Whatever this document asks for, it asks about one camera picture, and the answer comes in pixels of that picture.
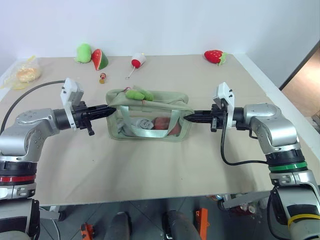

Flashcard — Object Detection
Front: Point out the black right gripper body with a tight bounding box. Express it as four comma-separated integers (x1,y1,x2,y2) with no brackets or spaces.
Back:
210,103,228,133

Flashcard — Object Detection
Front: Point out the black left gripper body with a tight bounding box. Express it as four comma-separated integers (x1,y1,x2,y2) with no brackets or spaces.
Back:
71,100,96,137

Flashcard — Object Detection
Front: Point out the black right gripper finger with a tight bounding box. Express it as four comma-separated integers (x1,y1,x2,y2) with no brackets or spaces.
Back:
183,110,214,119
183,116,214,124

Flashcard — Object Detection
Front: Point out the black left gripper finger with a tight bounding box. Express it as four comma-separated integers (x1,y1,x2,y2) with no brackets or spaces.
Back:
87,104,117,114
87,109,117,121

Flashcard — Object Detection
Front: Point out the red orange plush item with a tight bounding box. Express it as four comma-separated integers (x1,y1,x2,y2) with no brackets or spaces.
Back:
151,116,181,137

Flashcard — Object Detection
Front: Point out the green zip pouch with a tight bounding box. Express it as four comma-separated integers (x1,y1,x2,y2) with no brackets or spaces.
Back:
105,87,194,143

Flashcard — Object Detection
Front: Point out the watermelon slice plush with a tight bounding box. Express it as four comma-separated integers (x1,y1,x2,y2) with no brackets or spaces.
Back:
90,48,110,71

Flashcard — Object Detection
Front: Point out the light green plush fruit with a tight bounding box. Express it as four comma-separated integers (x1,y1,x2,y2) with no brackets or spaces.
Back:
74,43,93,64

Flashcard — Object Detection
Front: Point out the red strawberry plush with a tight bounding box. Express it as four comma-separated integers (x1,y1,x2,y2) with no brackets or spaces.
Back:
203,49,229,67

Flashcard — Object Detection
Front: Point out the grey cloth item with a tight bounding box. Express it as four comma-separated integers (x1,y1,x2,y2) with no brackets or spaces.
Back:
117,116,154,131

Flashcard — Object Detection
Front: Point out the plastic bag with yellow bread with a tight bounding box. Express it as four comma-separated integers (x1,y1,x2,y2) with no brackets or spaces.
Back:
0,54,43,90

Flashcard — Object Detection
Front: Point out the orange black clamp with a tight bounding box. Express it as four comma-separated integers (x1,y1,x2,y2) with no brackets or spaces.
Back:
79,222,96,240
195,207,209,235

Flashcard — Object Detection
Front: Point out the dark rounded shape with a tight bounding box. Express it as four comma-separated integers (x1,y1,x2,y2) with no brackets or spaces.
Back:
161,209,201,240
104,211,133,240

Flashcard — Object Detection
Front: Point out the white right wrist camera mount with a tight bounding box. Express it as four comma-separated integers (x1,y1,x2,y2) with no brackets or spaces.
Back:
212,81,237,130

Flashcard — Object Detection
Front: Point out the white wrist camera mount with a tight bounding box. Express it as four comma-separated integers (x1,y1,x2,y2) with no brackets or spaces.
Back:
60,77,86,132
212,81,237,130

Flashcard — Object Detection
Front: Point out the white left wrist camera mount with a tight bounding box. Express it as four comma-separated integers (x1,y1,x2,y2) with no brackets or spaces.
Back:
60,77,86,132

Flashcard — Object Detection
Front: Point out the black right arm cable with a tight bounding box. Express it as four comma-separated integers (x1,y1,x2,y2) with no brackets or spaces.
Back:
219,109,270,167

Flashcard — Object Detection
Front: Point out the green plush keychain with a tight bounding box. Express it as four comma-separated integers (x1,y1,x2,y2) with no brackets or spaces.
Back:
124,85,155,102

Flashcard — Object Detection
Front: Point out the white red plush keychain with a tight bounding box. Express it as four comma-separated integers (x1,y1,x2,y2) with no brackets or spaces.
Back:
124,51,147,81

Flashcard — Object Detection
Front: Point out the grey left arm cable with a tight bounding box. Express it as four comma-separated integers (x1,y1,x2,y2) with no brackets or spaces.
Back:
0,79,67,136

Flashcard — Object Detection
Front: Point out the silver table bracket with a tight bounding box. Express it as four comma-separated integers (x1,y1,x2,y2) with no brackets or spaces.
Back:
221,192,252,210

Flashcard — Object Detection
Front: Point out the grey table leg bracket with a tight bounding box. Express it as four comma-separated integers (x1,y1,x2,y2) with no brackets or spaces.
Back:
39,204,67,222

